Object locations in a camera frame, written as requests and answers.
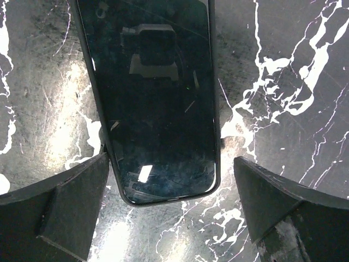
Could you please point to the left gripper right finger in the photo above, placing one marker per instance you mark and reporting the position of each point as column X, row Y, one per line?
column 288, row 221

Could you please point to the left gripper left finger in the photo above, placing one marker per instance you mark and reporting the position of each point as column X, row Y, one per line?
column 54, row 219

